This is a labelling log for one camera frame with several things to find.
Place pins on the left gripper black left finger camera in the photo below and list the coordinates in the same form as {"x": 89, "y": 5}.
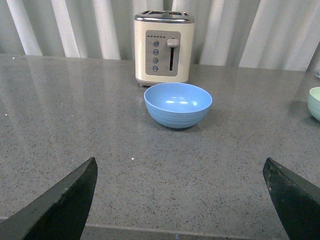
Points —
{"x": 58, "y": 214}

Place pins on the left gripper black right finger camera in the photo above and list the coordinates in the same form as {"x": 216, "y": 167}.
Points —
{"x": 296, "y": 201}

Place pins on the green bowl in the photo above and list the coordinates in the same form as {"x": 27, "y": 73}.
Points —
{"x": 313, "y": 102}

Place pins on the blue bowl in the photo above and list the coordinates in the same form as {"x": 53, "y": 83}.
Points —
{"x": 177, "y": 105}

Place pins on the cream two-slot toaster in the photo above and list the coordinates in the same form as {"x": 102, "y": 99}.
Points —
{"x": 163, "y": 42}

